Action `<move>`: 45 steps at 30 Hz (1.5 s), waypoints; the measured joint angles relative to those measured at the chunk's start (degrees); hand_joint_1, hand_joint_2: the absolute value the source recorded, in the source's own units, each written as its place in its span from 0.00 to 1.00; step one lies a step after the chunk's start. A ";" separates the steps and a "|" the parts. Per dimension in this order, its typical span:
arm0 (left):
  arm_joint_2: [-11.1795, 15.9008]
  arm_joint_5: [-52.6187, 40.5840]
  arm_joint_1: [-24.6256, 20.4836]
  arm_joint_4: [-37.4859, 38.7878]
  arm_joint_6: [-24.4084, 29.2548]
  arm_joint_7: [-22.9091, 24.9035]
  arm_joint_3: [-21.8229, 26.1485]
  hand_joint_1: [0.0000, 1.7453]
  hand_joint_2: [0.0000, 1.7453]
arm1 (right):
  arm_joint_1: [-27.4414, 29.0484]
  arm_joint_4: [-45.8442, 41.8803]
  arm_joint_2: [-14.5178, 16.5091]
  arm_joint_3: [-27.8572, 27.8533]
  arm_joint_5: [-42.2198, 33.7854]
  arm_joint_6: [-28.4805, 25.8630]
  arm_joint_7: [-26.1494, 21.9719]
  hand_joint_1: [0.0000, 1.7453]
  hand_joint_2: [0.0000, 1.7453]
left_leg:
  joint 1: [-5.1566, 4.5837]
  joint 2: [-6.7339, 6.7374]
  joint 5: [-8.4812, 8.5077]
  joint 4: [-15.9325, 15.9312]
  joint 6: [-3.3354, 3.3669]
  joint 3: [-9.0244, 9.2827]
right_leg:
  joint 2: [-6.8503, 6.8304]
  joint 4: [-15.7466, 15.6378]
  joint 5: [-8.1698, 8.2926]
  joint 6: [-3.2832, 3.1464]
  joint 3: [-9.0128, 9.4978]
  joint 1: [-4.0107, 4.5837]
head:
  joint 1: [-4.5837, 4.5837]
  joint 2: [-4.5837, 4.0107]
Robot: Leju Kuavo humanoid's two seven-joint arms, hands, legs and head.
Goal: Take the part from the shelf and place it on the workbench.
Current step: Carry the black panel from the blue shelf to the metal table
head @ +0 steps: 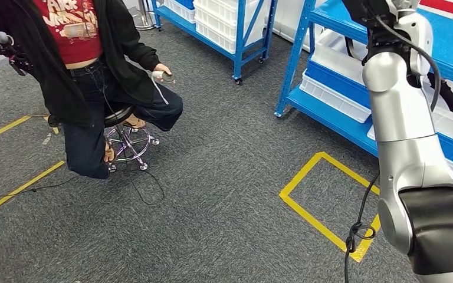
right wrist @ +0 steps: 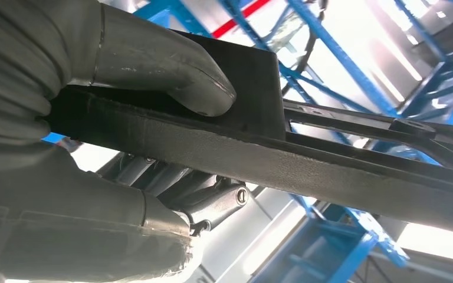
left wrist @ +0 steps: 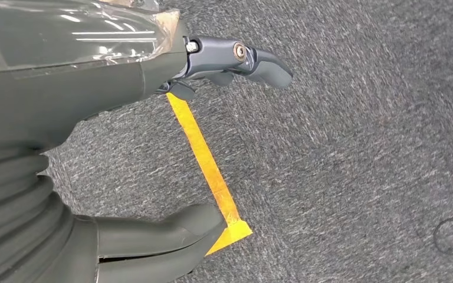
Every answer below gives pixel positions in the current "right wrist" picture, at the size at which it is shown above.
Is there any blue metal shelf rack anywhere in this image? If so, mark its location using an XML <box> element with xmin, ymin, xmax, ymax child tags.
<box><xmin>41</xmin><ymin>0</ymin><xmax>453</xmax><ymax>283</ymax></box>

